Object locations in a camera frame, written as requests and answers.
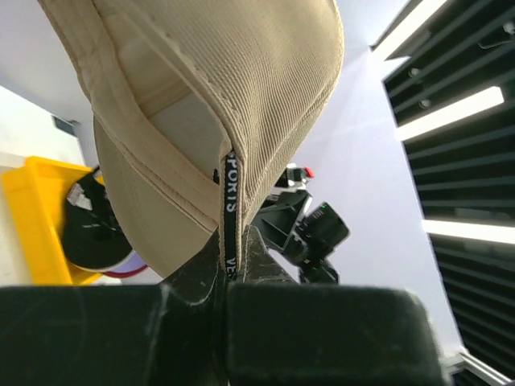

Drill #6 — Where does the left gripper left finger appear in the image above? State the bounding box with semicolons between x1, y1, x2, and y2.
1;237;225;385

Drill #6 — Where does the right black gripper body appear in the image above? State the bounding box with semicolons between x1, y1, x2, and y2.
253;190;350;284

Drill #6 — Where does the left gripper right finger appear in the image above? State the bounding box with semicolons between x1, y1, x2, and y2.
225;224;447;386

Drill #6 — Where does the black and white cap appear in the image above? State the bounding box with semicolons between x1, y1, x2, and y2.
61;166;132;272

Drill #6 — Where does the beige baseball cap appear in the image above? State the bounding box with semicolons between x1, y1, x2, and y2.
40;1;344;278

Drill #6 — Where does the red cap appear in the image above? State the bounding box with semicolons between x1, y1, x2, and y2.
103;265;148;279

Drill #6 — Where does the lavender cap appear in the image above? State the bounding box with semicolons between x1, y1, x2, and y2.
111;250;146;272

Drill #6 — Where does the yellow plastic tray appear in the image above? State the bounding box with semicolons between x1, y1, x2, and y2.
2;156;102;285

